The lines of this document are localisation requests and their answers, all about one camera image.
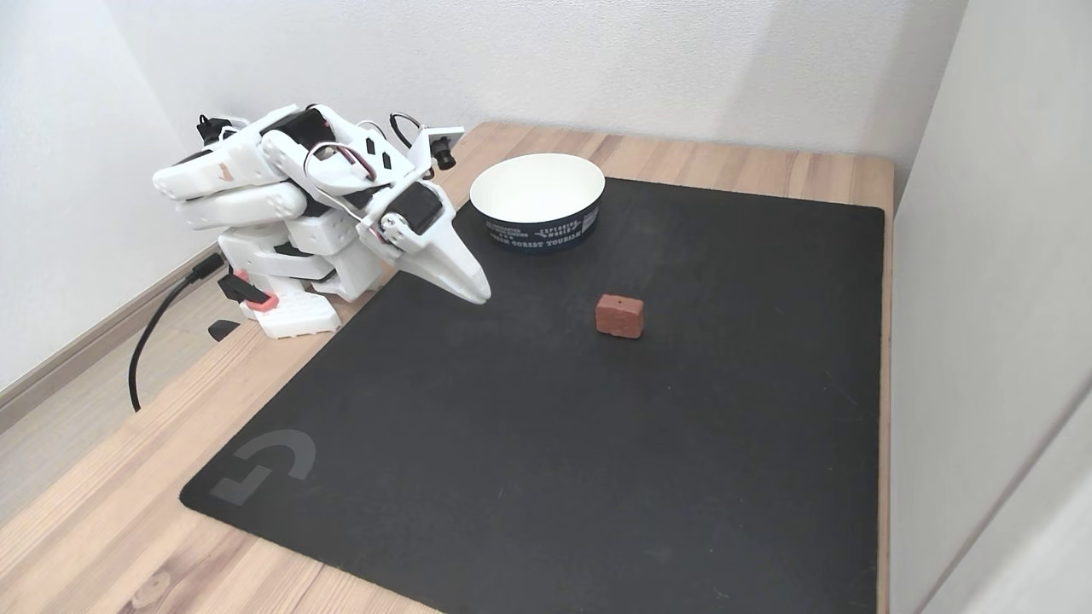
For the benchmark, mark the red-brown brick toy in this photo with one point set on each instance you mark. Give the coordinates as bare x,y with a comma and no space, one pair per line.
619,315

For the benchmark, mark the white paper bowl navy band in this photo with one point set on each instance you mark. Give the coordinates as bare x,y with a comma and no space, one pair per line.
537,192

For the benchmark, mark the black and red clamp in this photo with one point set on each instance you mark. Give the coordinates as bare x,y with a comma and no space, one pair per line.
247,292

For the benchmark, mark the black mouse mat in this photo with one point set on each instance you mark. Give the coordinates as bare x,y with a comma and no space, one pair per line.
597,443

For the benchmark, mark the small black camera white mount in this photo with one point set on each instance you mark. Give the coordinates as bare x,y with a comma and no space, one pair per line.
444,149

